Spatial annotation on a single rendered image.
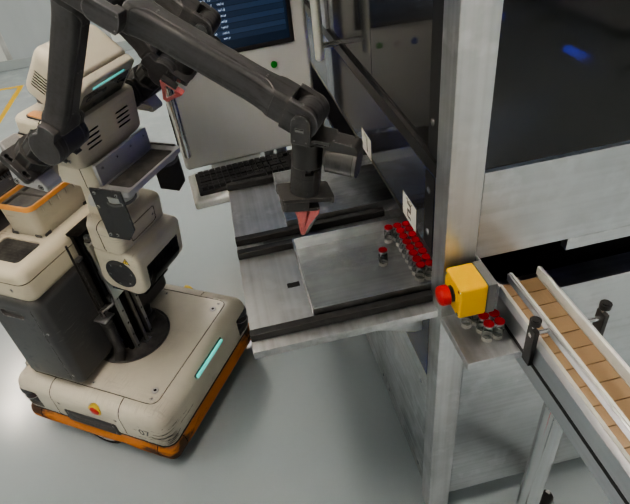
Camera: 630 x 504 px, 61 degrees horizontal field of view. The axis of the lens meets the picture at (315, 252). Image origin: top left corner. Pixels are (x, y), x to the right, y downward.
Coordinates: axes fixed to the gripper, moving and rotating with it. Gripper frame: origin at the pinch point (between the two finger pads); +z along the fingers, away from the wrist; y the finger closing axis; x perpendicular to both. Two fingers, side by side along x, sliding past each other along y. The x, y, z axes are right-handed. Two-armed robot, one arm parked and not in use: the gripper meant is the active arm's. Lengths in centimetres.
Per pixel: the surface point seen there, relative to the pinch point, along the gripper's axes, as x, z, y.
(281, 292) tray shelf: 5.2, 20.8, -2.8
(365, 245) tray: 14.7, 16.6, 20.2
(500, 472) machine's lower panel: -14, 86, 63
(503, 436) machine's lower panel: -14, 66, 58
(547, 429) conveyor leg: -35, 30, 45
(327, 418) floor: 29, 106, 21
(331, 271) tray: 8.1, 18.4, 9.8
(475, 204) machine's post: -13.4, -11.9, 28.4
